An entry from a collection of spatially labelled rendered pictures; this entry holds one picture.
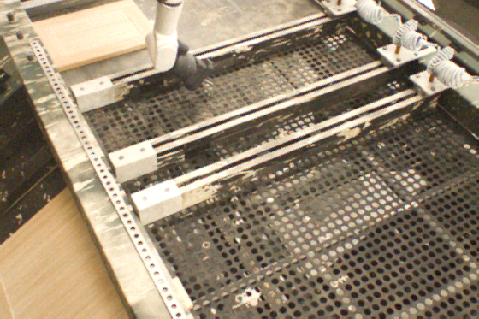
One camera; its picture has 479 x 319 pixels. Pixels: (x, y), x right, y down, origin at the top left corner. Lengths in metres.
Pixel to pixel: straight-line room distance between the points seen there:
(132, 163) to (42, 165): 0.52
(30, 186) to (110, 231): 0.68
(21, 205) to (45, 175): 0.14
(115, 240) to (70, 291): 0.40
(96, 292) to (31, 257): 0.32
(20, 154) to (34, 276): 0.53
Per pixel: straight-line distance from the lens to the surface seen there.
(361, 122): 1.88
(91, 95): 1.96
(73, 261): 1.96
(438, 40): 2.75
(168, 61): 1.81
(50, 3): 2.49
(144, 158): 1.73
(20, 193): 2.23
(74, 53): 2.23
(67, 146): 1.82
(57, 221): 2.07
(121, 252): 1.55
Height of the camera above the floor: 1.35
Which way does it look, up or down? 4 degrees down
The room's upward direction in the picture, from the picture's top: 49 degrees clockwise
